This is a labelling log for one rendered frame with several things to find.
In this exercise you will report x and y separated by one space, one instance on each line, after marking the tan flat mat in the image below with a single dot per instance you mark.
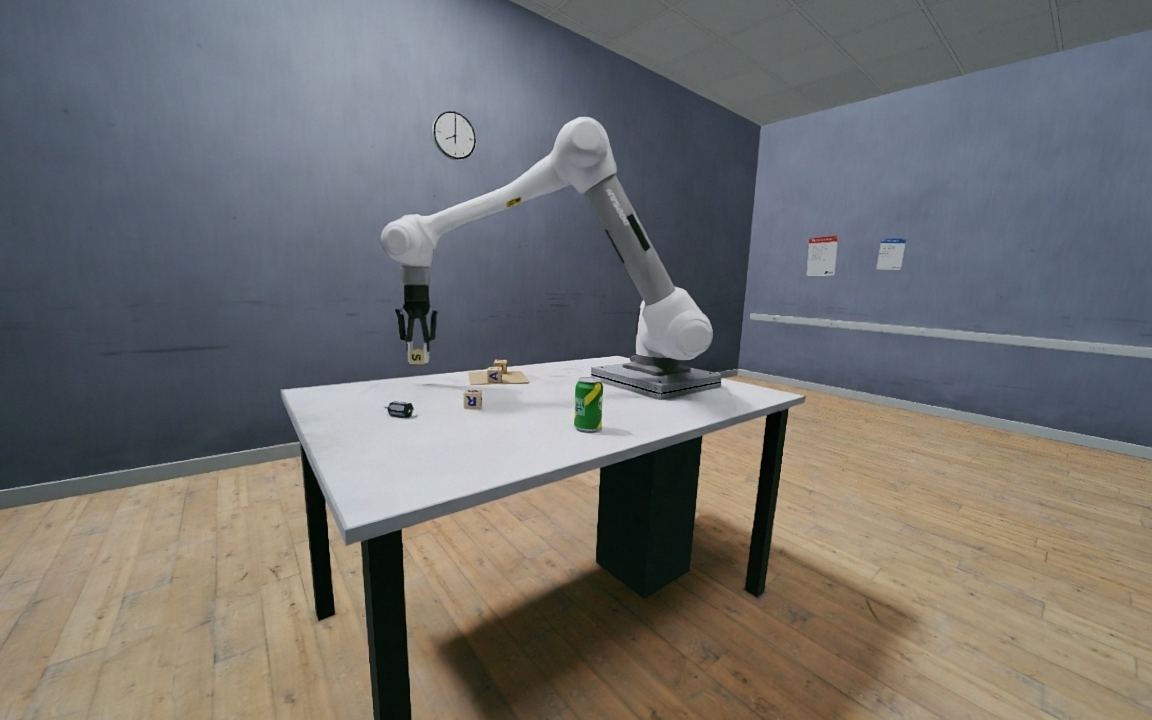
510 377

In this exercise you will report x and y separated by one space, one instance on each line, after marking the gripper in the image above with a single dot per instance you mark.
416 305

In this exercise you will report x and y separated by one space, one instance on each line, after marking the green and yellow drink can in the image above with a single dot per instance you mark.
588 404

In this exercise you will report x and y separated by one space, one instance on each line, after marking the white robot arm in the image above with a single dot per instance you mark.
678 328

